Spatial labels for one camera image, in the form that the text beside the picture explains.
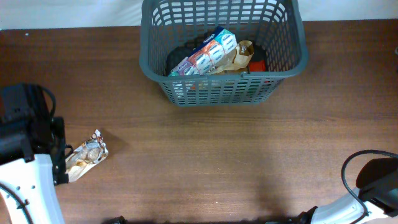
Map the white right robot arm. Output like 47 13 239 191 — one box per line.
293 157 397 224

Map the grey plastic basket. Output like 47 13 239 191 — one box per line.
139 0 308 106

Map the beige snack bag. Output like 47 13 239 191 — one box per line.
207 40 254 75

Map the brown nut snack pouch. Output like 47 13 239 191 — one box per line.
65 129 109 182

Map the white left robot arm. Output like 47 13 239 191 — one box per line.
1 83 69 223

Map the Kleenex tissue multipack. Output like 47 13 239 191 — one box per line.
167 26 239 97

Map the orange spaghetti package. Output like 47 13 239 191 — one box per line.
186 59 267 91

